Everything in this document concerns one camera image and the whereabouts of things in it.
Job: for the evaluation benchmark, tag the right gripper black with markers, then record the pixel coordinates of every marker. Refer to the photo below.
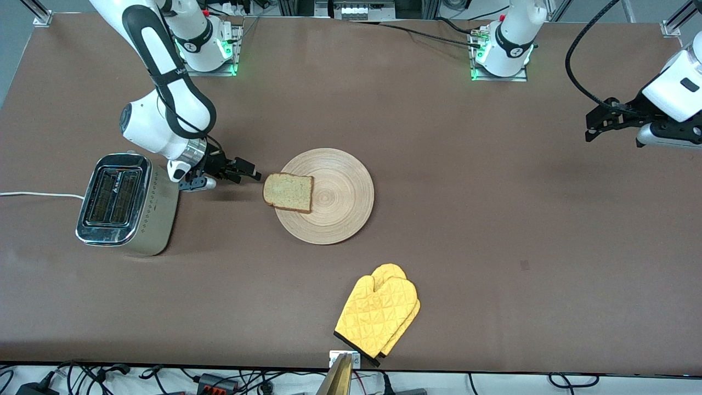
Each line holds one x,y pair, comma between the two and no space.
215,165

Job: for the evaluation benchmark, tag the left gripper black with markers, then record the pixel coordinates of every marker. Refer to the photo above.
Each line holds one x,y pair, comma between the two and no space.
630,109

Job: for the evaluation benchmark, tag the slice of brown-crust bread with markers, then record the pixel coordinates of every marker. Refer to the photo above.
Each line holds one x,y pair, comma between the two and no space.
288,192

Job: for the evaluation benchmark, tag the round light wooden plate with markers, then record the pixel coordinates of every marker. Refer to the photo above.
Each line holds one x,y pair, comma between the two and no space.
340,203

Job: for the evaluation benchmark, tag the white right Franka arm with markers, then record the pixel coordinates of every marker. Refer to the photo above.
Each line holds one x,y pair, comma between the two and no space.
164,126

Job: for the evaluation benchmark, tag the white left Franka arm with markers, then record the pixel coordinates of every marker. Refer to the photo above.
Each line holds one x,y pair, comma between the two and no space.
677,82

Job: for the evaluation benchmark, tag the chrome two-slot toaster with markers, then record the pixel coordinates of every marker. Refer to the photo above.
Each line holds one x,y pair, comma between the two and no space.
126,208

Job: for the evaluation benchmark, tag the yellow quilted oven mitt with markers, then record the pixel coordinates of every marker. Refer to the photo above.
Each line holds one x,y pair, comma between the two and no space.
390,271
378,318

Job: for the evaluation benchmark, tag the white power strip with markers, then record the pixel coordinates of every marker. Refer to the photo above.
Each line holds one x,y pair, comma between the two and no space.
362,8

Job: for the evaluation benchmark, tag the black adapter with red plugs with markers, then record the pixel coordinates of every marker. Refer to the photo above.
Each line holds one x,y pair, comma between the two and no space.
216,383

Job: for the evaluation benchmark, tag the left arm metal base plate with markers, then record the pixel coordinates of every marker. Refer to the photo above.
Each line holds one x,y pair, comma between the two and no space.
496,78

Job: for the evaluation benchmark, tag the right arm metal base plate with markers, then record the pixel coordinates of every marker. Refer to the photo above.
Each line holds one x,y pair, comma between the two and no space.
233,52

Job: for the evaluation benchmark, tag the aluminium corner bracket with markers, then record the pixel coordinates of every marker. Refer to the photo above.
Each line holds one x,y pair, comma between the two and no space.
43,15
673,26

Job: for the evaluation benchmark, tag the metal front camera mount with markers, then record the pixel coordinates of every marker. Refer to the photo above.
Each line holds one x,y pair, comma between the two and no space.
340,373

